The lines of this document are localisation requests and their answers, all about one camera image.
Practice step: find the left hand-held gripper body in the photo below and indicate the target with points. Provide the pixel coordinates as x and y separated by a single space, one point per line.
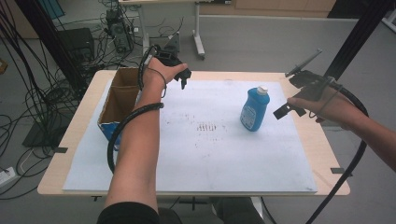
168 57

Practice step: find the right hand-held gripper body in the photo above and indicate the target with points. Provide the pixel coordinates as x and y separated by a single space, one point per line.
309 85

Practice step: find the blue bottle with white cap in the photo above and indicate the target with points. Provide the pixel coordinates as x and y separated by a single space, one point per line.
253 112

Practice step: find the blue cardboard box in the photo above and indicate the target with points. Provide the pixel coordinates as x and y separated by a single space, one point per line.
120 99

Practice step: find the person's left hand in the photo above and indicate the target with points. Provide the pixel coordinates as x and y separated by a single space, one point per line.
158 74

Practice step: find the person's right hand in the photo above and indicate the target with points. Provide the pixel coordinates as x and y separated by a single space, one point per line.
336 109

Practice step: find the light wooden table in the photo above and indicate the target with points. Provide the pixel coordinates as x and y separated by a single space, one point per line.
314 140

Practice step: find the white desk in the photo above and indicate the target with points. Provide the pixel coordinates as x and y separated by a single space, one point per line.
199 37

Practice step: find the black computer tower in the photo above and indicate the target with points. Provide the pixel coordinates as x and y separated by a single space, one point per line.
120 32

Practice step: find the black tape piece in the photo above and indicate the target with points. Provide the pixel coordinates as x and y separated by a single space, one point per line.
60 150
337 170

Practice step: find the black cabinet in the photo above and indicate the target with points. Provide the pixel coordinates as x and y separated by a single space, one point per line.
77 42

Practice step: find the person's black sleeve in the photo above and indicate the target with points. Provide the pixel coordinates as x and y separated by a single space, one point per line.
127 214

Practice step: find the dark grey floor mat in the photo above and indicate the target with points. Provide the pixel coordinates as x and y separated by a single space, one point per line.
46 133

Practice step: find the white power strip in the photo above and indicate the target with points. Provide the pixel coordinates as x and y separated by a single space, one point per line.
6 175

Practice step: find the black metal frame post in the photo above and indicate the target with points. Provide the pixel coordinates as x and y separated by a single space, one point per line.
358 37
49 46

